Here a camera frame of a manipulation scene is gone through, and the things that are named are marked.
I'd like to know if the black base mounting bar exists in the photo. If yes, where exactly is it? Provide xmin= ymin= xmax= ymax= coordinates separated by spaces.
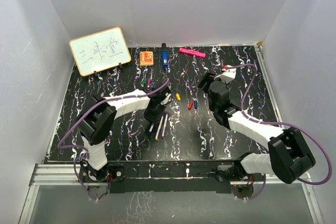
xmin=79 ymin=160 xmax=263 ymax=194

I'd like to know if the aluminium frame rail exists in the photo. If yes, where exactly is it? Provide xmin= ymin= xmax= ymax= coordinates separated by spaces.
xmin=19 ymin=164 xmax=324 ymax=223

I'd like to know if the red pen cap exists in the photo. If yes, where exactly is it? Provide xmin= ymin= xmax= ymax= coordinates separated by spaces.
xmin=188 ymin=102 xmax=193 ymax=110

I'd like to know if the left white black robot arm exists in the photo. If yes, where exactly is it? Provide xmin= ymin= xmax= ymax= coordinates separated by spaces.
xmin=78 ymin=86 xmax=172 ymax=182

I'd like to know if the pink plastic clip bar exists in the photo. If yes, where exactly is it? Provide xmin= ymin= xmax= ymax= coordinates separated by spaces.
xmin=179 ymin=48 xmax=206 ymax=58

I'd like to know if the small whiteboard with wooden frame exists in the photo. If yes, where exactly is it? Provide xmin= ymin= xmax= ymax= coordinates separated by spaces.
xmin=69 ymin=27 xmax=131 ymax=77

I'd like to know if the white pen yellow tip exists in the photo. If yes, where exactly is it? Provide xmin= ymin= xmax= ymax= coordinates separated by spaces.
xmin=155 ymin=115 xmax=164 ymax=141

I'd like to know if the yellow pen cap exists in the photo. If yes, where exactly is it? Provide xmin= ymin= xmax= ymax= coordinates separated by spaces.
xmin=175 ymin=93 xmax=181 ymax=101

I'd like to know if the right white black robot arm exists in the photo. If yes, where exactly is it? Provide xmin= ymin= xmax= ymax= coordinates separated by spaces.
xmin=198 ymin=73 xmax=316 ymax=184

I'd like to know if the orange mini notebook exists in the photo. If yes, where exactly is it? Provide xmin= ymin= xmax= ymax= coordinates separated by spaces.
xmin=139 ymin=51 xmax=154 ymax=66

